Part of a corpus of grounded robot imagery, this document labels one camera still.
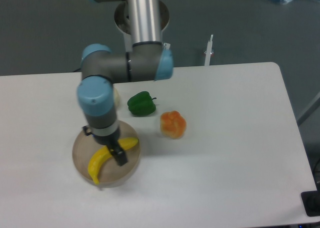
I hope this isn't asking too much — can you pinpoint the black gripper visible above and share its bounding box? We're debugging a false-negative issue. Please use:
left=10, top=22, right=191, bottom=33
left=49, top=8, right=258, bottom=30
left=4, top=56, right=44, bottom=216
left=82, top=125, right=128, bottom=166

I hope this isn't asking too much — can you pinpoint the yellow toy banana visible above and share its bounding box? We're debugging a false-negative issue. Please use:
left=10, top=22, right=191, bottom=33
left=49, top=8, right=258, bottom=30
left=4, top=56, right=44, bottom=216
left=87, top=137, right=140, bottom=186

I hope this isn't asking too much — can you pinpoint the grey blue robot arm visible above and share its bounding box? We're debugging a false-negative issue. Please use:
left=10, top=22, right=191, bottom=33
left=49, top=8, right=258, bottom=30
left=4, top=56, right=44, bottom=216
left=76, top=0, right=174, bottom=166

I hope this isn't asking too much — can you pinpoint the beige round plate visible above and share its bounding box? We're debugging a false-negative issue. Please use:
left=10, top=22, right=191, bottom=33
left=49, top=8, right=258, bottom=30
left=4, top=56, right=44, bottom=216
left=72, top=121, right=141, bottom=187

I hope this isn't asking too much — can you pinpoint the white toy garlic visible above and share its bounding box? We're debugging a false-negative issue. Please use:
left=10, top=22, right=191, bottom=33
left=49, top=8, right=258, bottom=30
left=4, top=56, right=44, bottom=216
left=113, top=88, right=120, bottom=108

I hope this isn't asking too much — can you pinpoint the green toy bell pepper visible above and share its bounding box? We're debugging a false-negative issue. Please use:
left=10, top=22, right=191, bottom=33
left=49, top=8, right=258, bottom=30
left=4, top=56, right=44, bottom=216
left=127, top=91, right=156, bottom=117

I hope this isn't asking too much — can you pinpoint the orange toy bread roll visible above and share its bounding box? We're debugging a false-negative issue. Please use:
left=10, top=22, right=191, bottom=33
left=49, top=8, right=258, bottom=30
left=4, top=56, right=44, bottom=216
left=160, top=110, right=187, bottom=139

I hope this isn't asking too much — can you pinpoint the black device at edge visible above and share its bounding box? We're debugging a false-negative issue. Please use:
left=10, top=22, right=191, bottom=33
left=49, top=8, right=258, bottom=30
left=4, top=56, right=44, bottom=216
left=301, top=191, right=320, bottom=217

